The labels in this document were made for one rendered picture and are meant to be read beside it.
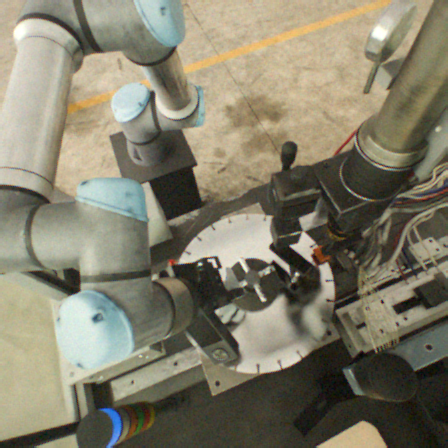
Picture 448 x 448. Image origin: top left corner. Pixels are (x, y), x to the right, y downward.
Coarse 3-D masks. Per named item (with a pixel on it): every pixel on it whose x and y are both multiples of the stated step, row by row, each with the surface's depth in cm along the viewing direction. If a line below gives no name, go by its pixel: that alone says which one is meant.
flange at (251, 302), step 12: (240, 264) 67; (252, 264) 66; (264, 264) 66; (240, 276) 65; (264, 276) 65; (276, 276) 65; (264, 288) 64; (276, 288) 64; (240, 300) 63; (252, 300) 63; (252, 312) 63
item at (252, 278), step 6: (240, 258) 63; (246, 264) 62; (246, 270) 62; (264, 270) 61; (270, 270) 62; (246, 276) 61; (252, 276) 61; (258, 276) 61; (240, 282) 61; (246, 282) 61; (252, 282) 60; (258, 282) 60; (252, 288) 62; (258, 288) 60; (258, 294) 60; (264, 294) 60; (264, 300) 59
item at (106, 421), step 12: (84, 420) 39; (96, 420) 38; (108, 420) 38; (120, 420) 41; (84, 432) 38; (96, 432) 38; (108, 432) 38; (120, 432) 40; (84, 444) 38; (96, 444) 37; (108, 444) 37
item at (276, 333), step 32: (224, 224) 72; (256, 224) 71; (192, 256) 69; (224, 256) 69; (256, 256) 68; (288, 288) 65; (320, 288) 64; (224, 320) 63; (256, 320) 62; (288, 320) 62; (320, 320) 61; (256, 352) 60; (288, 352) 59
